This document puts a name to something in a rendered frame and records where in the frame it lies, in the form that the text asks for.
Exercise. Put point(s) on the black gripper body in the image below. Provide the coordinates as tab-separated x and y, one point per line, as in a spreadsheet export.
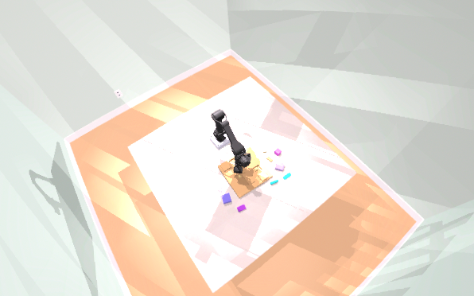
237	168

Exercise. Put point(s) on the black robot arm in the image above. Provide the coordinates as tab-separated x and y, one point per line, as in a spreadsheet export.
224	128

